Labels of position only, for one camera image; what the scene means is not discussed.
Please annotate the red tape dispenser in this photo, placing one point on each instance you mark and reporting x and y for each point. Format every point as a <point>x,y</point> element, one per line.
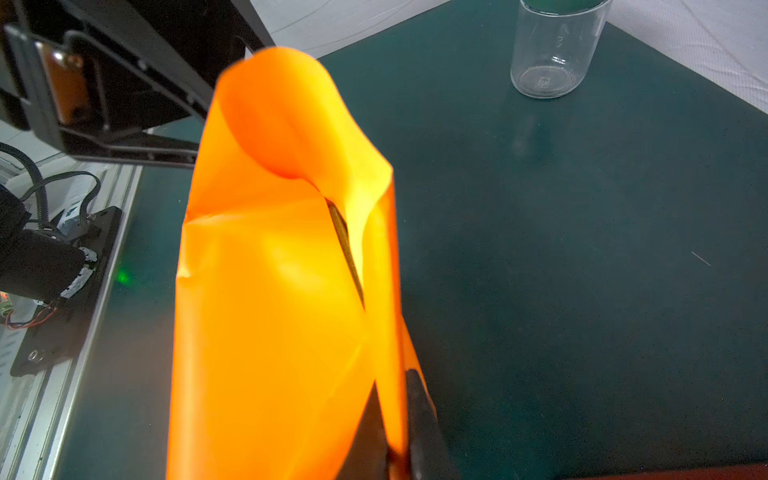
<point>755,471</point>

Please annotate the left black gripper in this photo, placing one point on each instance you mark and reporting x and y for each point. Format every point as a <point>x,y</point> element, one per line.
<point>94,79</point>

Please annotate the green lid glass jar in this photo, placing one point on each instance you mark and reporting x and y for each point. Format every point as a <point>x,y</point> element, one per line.
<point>554,45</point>

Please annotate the green table mat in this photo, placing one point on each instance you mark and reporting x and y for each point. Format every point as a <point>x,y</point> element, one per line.
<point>584,279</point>

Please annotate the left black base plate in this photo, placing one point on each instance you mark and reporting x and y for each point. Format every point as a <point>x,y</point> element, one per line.
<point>57,331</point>

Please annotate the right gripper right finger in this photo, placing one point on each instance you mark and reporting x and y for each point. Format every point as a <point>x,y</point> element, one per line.
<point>428,453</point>

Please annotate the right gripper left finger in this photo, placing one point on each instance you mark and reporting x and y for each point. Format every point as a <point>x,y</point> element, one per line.
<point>368,455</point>

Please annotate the orange wrapping paper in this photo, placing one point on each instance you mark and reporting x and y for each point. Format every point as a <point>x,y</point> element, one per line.
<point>288,317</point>

